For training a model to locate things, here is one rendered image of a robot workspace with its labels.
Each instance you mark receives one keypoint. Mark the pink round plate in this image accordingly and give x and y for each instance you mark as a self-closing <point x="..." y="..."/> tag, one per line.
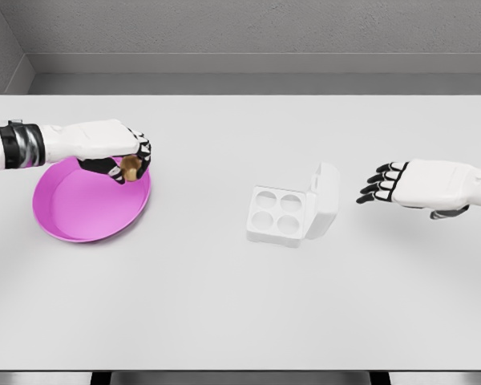
<point x="88" y="208"/>

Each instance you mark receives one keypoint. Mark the white egg box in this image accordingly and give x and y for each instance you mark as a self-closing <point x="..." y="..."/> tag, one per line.
<point x="292" y="208"/>

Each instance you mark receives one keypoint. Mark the brown egg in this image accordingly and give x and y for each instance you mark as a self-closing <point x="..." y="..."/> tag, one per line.
<point x="130" y="167"/>

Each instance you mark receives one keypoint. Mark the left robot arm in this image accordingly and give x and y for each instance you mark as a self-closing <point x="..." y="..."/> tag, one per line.
<point x="24" y="142"/>

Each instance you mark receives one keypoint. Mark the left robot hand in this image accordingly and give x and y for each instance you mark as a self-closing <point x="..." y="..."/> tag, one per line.
<point x="104" y="138"/>

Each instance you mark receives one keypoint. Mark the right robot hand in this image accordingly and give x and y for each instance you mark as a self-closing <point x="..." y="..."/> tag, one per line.
<point x="425" y="182"/>

